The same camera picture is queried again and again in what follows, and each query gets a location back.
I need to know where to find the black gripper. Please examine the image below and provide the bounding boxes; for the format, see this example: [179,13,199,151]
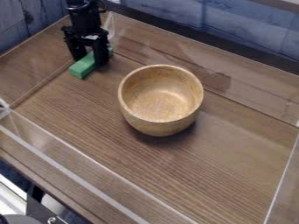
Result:
[61,0,109,67]

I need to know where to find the green rectangular block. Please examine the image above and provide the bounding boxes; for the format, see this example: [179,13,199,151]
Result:
[68,45,114,80]

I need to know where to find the wooden bowl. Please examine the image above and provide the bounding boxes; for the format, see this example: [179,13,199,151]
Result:
[117,64,204,137]

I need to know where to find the clear acrylic corner bracket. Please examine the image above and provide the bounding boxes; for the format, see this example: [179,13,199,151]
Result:
[102,12,116,39]

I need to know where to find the clear acrylic enclosure wall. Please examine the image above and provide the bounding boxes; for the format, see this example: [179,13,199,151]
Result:
[0,99,299,224]

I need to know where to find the black metal bracket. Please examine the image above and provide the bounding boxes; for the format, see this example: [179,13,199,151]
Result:
[25,194,80,224]

